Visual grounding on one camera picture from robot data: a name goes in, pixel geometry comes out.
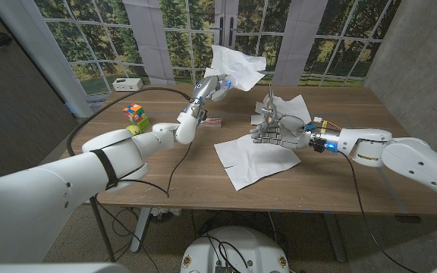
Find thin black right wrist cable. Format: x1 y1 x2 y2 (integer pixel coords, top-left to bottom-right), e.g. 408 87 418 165
339 150 423 273

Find grey scissors with yellow handles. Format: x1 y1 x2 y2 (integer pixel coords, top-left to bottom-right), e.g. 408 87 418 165
260 83 280 128

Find grey table leg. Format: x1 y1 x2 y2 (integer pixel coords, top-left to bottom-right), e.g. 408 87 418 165
322 212 348 263

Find crumpled paper scrap under table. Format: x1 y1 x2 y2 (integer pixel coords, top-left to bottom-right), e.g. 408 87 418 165
150 207 182 223

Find white table leg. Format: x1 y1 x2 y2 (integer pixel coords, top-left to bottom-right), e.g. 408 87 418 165
130 207 152 253

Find thin black left wrist cable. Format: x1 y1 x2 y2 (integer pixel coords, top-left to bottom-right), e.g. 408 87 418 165
118 142 193 199

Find white pillar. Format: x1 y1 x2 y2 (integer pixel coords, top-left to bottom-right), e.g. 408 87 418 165
0 0 95 118

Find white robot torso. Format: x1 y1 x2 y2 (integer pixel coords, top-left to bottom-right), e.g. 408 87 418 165
180 226 290 273

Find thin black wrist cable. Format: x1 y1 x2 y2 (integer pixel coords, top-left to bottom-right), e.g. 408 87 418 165
118 142 193 199
339 150 423 273

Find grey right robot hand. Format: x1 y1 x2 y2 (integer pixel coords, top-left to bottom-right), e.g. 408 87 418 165
249 102 341 152

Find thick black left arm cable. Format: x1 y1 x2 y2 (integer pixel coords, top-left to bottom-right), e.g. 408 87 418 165
65 86 193 263

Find multicoloured puzzle cube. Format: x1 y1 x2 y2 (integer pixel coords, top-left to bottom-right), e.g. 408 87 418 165
123 103 146 123

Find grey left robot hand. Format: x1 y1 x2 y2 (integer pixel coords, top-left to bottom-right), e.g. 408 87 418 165
182 74 234 125

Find printed forest window backdrop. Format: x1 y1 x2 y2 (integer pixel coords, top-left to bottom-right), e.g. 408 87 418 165
32 0 404 96

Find green cube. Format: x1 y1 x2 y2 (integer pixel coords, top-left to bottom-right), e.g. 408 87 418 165
134 116 151 133

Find wrinkled white paper sheet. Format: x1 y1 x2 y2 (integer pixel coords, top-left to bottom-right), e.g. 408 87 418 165
203 44 268 93

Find white power strip box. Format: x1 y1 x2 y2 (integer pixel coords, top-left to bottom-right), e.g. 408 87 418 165
112 77 144 93

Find Colgate toothpaste box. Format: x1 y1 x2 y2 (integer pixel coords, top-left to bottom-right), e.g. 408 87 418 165
199 117 222 129

